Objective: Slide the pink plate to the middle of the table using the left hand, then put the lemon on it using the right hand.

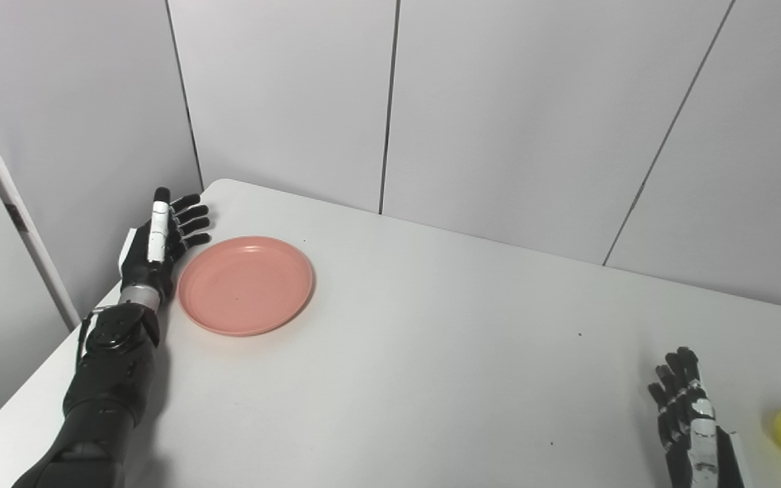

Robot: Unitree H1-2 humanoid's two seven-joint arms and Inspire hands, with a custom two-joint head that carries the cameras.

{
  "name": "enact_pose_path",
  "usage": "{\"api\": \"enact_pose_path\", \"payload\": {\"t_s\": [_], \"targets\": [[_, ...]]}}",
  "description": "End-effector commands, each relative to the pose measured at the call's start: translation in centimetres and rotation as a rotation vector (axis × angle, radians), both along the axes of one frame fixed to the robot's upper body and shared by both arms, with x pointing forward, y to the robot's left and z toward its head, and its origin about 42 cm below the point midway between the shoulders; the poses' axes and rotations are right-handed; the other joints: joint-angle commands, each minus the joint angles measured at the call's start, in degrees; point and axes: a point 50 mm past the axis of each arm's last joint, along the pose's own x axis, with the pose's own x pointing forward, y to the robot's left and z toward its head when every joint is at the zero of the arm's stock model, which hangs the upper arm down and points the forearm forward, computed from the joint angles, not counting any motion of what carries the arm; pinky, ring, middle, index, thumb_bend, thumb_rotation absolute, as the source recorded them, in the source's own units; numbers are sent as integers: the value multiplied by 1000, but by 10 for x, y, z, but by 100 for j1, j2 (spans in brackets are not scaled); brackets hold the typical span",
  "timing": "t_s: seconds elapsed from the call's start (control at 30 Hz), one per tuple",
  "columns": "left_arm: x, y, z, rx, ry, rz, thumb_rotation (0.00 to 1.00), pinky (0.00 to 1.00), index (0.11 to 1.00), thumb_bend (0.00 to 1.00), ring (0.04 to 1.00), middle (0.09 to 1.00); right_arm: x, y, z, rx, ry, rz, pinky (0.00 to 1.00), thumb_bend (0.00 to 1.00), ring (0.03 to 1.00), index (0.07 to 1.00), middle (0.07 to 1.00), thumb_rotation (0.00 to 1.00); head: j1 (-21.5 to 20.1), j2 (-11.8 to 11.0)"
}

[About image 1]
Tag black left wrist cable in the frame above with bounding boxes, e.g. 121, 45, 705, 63
77, 306, 117, 371

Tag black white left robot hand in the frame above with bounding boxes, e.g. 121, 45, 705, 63
118, 187, 212, 303

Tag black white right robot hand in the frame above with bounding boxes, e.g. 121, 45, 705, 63
647, 346, 748, 488

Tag white slanted frame post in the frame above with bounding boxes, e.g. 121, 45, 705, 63
0, 64, 81, 331

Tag pink round plate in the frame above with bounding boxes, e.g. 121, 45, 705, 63
177, 236, 315, 337

